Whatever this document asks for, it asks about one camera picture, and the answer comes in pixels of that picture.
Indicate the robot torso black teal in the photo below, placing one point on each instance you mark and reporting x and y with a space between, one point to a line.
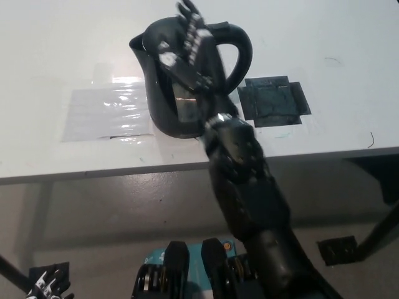
177 274

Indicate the dark table frame bracket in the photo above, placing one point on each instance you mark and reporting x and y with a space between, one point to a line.
380 177

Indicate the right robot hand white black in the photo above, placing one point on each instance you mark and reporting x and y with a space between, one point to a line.
187 68

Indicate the clear plastic sheet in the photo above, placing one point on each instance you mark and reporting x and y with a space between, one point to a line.
103 115

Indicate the black tape patch on table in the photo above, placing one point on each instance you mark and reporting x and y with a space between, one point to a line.
271 102

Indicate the black tape square on floor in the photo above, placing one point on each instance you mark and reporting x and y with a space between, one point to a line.
336 250
62 268

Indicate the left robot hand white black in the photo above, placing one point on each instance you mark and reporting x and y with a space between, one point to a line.
46 285

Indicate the black electric kettle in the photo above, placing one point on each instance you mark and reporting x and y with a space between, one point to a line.
159 102

